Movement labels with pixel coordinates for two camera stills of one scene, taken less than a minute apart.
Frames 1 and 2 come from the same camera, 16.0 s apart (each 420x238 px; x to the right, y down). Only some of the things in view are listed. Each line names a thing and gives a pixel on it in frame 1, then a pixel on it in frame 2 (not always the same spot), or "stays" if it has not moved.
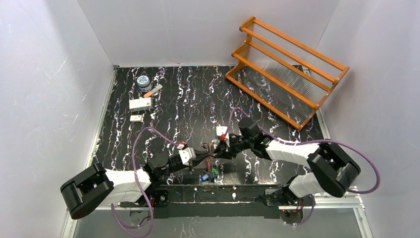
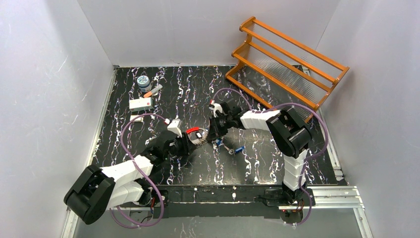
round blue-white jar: x=144 y=84 stays
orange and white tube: x=149 y=93 stays
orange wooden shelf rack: x=286 y=77 stays
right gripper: x=224 y=149 → x=216 y=128
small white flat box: x=135 y=118 stays
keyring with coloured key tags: x=214 y=169 → x=197 y=136
